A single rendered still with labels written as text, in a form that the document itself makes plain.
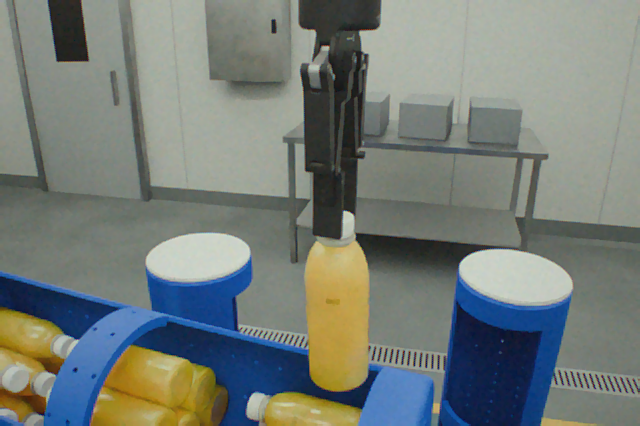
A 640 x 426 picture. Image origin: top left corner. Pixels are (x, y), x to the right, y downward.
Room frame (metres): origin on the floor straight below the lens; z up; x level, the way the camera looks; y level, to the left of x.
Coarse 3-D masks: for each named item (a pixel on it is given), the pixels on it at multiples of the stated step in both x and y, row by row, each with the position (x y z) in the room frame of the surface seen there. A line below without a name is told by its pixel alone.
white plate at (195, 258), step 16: (176, 240) 1.30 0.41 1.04; (192, 240) 1.30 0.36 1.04; (208, 240) 1.30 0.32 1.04; (224, 240) 1.30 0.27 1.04; (240, 240) 1.30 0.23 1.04; (160, 256) 1.20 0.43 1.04; (176, 256) 1.20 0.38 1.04; (192, 256) 1.20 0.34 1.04; (208, 256) 1.20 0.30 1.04; (224, 256) 1.20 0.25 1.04; (240, 256) 1.20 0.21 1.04; (160, 272) 1.11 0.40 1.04; (176, 272) 1.11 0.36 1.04; (192, 272) 1.11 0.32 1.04; (208, 272) 1.11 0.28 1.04; (224, 272) 1.11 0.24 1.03
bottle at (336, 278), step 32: (320, 256) 0.47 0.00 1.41; (352, 256) 0.46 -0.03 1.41; (320, 288) 0.45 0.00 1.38; (352, 288) 0.45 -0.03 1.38; (320, 320) 0.45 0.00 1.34; (352, 320) 0.45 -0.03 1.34; (320, 352) 0.45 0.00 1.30; (352, 352) 0.45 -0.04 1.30; (320, 384) 0.45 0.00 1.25; (352, 384) 0.45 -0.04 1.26
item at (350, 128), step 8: (360, 56) 0.48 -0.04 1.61; (360, 64) 0.49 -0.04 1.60; (360, 72) 0.49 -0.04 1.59; (360, 80) 0.49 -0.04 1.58; (352, 88) 0.49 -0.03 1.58; (360, 88) 0.50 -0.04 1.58; (352, 96) 0.49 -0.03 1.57; (352, 104) 0.50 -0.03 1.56; (352, 112) 0.50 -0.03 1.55; (344, 120) 0.50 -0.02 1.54; (352, 120) 0.50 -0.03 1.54; (344, 128) 0.50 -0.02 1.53; (352, 128) 0.50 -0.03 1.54; (344, 136) 0.51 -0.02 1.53; (352, 136) 0.50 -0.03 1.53; (352, 144) 0.50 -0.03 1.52; (352, 152) 0.51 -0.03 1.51; (360, 152) 0.51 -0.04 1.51
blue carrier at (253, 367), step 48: (0, 288) 0.85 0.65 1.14; (48, 288) 0.74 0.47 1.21; (96, 336) 0.57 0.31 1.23; (144, 336) 0.74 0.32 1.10; (192, 336) 0.70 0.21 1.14; (240, 336) 0.61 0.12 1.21; (96, 384) 0.50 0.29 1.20; (240, 384) 0.67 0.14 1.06; (288, 384) 0.65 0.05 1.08; (384, 384) 0.48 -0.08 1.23; (432, 384) 0.51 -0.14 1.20
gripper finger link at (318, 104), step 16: (304, 64) 0.43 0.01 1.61; (304, 80) 0.43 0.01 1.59; (320, 80) 0.42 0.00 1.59; (304, 96) 0.43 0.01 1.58; (320, 96) 0.43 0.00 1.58; (304, 112) 0.43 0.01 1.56; (320, 112) 0.43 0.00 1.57; (304, 128) 0.44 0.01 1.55; (320, 128) 0.43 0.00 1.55; (304, 144) 0.44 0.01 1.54; (320, 144) 0.43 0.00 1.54; (304, 160) 0.44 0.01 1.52; (320, 160) 0.43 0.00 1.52
